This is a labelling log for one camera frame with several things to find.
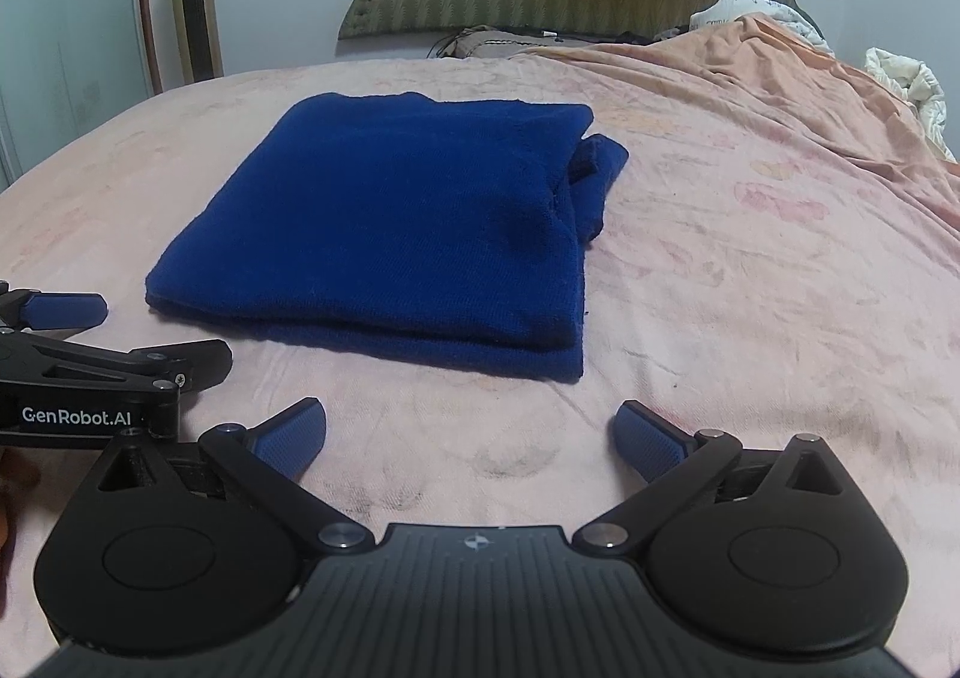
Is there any brown patterned pillow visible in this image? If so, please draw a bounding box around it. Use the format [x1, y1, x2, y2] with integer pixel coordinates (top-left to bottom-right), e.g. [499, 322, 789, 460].
[436, 26, 571, 59]

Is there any white quilt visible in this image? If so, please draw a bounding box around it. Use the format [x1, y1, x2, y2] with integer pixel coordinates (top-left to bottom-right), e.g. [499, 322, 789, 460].
[688, 0, 958, 164]

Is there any orange blanket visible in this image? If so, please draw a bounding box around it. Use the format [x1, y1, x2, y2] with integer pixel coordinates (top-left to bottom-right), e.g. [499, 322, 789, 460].
[529, 13, 958, 235]

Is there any pink floral bed sheet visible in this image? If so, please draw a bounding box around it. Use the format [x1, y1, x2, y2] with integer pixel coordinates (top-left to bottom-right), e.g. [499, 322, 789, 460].
[2, 54, 958, 676]

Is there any blue beaded sweater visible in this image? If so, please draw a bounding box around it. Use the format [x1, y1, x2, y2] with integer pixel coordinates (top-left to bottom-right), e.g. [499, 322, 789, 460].
[145, 93, 628, 382]

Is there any frosted glass floral door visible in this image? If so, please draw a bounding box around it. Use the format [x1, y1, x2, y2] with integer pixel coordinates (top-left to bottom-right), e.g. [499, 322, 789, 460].
[2, 0, 160, 187]

